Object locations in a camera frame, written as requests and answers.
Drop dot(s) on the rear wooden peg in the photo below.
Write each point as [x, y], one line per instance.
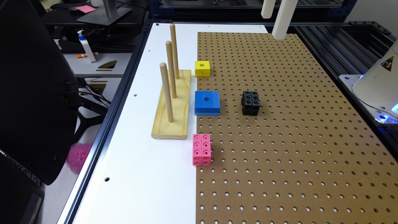
[174, 49]

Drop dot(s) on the pink interlocking cube block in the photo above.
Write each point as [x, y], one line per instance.
[201, 150]

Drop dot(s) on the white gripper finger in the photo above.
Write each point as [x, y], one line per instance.
[267, 9]
[283, 19]

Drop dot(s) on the pink sticky note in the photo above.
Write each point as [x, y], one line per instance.
[86, 8]

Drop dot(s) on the blue square block with hole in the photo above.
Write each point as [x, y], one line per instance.
[207, 103]

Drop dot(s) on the wooden peg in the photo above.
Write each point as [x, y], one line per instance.
[174, 49]
[172, 84]
[167, 95]

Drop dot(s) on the front wooden peg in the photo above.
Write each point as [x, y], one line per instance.
[167, 95]

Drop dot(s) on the black office chair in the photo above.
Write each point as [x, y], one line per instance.
[39, 94]

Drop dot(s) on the brown perforated pegboard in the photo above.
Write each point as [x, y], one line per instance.
[307, 157]

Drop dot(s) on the orange marker pen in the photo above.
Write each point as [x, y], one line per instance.
[83, 55]

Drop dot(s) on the wooden peg base board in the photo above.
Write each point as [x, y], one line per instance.
[162, 128]

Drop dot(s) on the black interlocking cube block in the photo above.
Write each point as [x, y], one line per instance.
[250, 103]

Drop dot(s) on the silver monitor stand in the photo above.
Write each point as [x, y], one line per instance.
[105, 14]

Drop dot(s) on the yellow cube with hole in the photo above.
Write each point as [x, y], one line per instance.
[202, 68]

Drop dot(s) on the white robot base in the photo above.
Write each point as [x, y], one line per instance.
[377, 88]

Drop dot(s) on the middle wooden peg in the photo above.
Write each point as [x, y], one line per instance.
[172, 84]

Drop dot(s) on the pink fuzzy ball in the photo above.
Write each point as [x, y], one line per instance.
[77, 156]

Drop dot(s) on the white blue pump bottle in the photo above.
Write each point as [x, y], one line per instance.
[86, 46]

